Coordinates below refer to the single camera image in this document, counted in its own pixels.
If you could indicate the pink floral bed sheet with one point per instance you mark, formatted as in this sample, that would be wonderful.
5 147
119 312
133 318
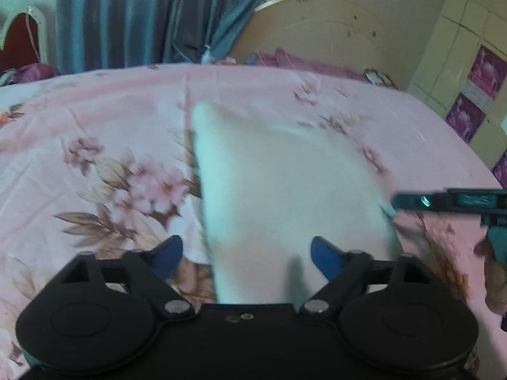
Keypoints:
99 134

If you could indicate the magenta wall poster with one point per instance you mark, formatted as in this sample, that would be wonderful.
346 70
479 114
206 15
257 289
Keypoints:
465 118
501 172
488 72

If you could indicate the magenta pillow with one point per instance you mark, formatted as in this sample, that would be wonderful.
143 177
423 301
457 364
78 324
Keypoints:
301 61

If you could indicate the small white bottle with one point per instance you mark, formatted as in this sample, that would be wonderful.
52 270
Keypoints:
206 54

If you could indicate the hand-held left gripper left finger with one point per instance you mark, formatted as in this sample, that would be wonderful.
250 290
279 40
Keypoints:
168 255

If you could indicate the beige round headboard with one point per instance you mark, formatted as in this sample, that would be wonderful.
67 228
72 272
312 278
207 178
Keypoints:
324 31

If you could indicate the small white garment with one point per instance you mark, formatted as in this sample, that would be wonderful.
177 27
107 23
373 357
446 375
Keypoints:
277 190

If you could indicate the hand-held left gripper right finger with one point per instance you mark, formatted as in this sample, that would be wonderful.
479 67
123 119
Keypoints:
325 257

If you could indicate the person's right hand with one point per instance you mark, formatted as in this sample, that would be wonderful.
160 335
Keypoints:
497 285

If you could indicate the blue grey curtain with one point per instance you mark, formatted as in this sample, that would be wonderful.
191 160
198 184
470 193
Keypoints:
142 16

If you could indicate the pile of clothes on bed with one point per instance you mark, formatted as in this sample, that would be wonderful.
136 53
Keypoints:
35 72

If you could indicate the red and cream headboard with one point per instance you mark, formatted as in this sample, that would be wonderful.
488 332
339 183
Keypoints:
19 35

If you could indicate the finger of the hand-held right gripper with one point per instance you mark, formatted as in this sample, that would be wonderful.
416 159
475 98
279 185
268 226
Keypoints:
416 201

